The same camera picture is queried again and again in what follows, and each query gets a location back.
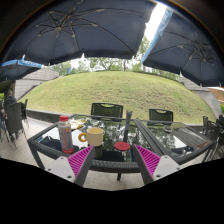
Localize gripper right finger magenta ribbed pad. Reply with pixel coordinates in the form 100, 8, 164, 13
133, 144, 180, 185

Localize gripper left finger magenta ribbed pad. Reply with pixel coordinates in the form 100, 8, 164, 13
46, 145, 95, 186

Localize glass-top wicker table, far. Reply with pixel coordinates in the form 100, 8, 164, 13
134, 119, 214, 165

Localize glass-top wicker table,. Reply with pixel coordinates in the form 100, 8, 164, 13
134, 119, 214, 165
28, 114, 159, 179

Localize red round coaster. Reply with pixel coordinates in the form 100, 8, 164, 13
114, 141, 130, 151

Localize small ashtray on table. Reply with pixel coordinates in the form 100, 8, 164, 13
163, 125, 173, 133

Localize clear bottle, red cap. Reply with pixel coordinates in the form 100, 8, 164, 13
58, 115, 74, 154

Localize glass-top wicker table, near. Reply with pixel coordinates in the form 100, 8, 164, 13
28, 114, 159, 179

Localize dark wicker chair, right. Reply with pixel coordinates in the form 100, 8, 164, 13
149, 109, 173, 121

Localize dark wicker chair,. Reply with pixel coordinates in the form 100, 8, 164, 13
91, 102, 123, 118
149, 109, 173, 121

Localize dark parasol pole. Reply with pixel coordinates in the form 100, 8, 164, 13
123, 110, 132, 142

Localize dark wicker chair, left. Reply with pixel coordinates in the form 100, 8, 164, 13
91, 102, 123, 118

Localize dark chairs, far right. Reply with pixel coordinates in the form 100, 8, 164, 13
202, 116, 224, 162

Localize dark chair, far left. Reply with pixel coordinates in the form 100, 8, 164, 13
4, 100, 27, 142

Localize blue parasol, far left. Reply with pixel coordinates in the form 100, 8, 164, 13
0, 58, 42, 82

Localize navy parasol, right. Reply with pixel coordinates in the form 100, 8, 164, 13
141, 8, 224, 87

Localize large navy parasol, centre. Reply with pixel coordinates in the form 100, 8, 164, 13
2, 0, 155, 65

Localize cream mug, yellow handle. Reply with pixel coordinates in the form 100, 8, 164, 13
78, 127, 104, 147

